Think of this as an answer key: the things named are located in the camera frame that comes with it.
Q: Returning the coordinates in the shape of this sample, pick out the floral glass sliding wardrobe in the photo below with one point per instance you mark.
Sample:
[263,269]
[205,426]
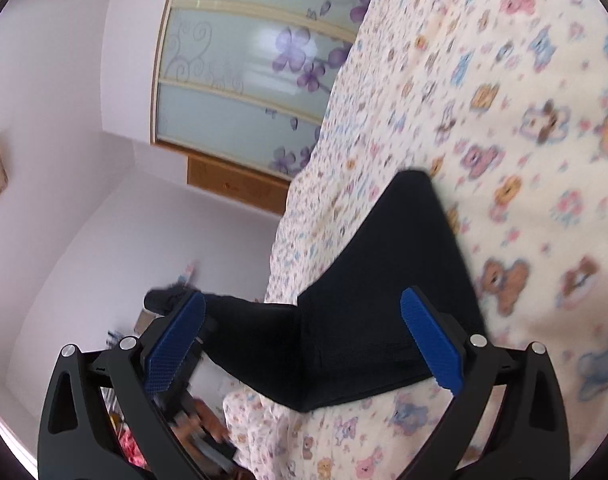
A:
[223,100]

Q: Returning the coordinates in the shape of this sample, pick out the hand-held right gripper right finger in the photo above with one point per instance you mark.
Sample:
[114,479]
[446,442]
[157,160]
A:
[434,340]

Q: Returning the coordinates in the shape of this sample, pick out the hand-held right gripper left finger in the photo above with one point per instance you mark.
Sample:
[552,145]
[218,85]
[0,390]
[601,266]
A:
[176,345]

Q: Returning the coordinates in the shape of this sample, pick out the bear printed blanket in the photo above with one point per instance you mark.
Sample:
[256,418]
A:
[509,110]

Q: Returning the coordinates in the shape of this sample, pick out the black pants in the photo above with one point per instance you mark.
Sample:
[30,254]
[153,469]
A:
[374,285]

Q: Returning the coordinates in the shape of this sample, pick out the wooden door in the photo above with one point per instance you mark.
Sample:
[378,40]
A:
[233,185]

